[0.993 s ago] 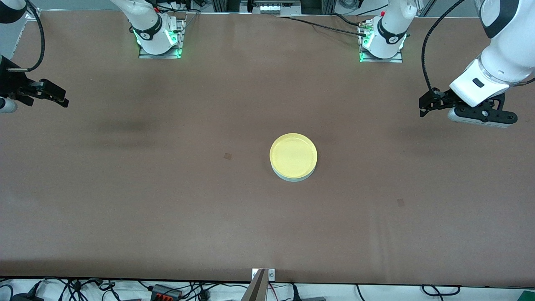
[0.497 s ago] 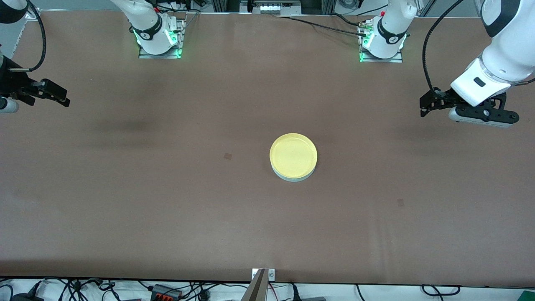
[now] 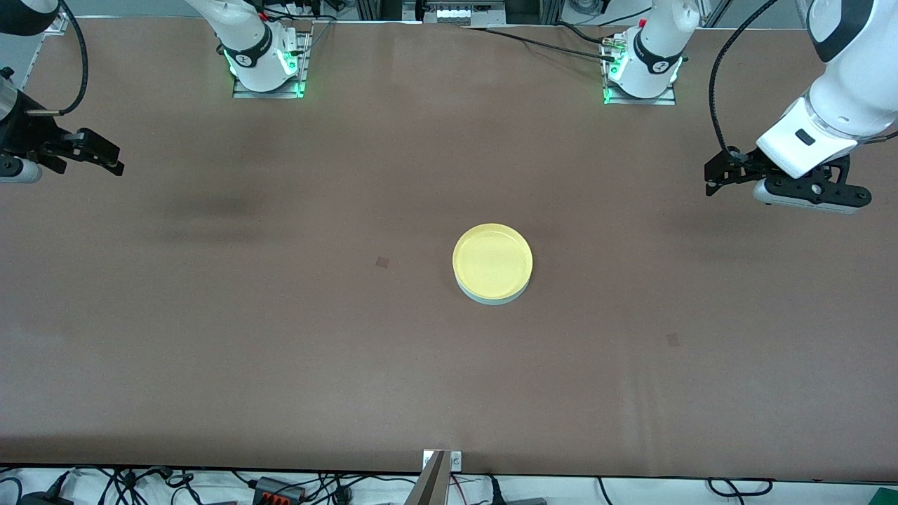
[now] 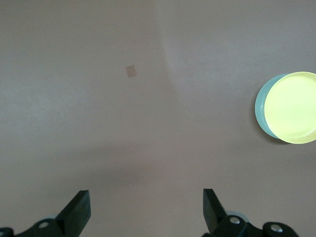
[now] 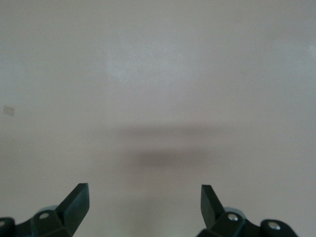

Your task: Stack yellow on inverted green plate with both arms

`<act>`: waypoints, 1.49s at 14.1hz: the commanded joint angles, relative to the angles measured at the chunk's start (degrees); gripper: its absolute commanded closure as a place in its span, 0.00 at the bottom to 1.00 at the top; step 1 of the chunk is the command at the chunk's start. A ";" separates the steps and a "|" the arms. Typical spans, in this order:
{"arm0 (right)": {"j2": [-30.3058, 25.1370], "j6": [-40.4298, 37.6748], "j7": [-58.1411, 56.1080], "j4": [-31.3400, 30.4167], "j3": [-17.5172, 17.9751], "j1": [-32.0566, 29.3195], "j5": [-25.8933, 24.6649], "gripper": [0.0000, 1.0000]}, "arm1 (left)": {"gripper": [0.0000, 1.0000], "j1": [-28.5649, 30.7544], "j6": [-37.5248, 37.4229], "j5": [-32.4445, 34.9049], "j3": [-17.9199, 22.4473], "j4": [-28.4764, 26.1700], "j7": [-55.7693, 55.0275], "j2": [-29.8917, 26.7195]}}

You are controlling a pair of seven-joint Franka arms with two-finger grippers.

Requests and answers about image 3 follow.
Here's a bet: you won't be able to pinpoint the grey camera post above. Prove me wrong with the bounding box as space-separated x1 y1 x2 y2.
406 451 450 505

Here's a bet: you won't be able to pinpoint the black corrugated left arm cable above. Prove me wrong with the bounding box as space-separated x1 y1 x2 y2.
709 0 779 162

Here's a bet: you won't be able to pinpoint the pale green plate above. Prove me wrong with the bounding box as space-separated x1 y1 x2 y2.
455 277 532 307

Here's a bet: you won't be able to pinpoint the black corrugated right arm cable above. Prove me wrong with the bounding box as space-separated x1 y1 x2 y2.
27 0 89 117

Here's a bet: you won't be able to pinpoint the yellow plate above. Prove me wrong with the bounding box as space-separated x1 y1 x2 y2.
453 223 534 299

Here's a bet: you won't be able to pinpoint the brown table cover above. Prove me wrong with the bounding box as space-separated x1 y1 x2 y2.
0 18 898 485

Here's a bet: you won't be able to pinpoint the long black cable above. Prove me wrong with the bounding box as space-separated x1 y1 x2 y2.
460 27 618 64

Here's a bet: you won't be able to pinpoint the short black cable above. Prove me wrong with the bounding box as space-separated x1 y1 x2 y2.
554 21 611 46

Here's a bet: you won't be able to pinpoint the grey connector device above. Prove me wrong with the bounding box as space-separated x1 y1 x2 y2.
403 0 507 26

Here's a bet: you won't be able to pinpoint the black power strip red switches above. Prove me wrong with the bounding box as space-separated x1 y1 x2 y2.
253 476 304 503

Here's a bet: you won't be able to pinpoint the looped black cable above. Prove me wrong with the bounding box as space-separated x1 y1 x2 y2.
707 477 774 497

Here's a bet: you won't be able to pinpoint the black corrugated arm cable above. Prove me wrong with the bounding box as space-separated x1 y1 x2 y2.
27 0 89 117
709 0 779 162

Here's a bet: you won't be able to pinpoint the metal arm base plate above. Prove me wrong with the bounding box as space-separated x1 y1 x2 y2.
232 29 311 100
602 34 678 107

